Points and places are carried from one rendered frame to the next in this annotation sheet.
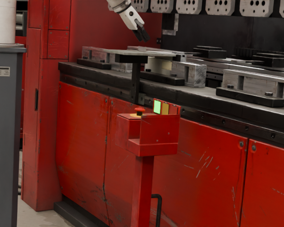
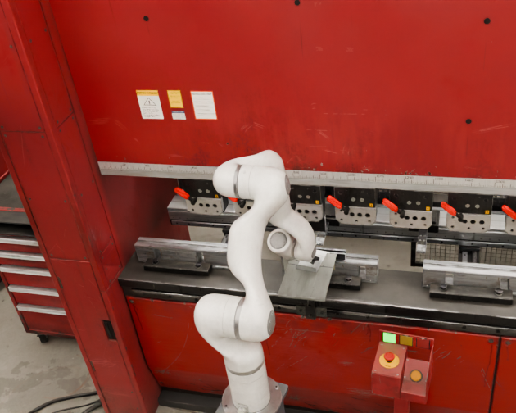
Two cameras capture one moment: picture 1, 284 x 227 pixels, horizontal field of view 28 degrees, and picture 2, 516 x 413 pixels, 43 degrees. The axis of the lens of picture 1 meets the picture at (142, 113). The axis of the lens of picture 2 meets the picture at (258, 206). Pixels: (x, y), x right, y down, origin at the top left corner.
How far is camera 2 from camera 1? 229 cm
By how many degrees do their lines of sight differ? 43
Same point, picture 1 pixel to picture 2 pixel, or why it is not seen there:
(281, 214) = not seen: outside the picture
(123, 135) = (391, 388)
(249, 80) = (461, 276)
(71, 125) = (176, 336)
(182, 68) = (354, 268)
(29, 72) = (76, 304)
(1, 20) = (264, 385)
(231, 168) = (478, 357)
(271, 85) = (492, 280)
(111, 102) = not seen: hidden behind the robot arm
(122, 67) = not seen: hidden behind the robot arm
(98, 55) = (177, 254)
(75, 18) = (112, 220)
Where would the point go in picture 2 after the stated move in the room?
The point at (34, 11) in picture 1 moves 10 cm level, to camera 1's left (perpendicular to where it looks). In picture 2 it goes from (61, 242) to (38, 254)
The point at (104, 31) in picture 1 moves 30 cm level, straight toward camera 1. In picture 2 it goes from (133, 206) to (177, 229)
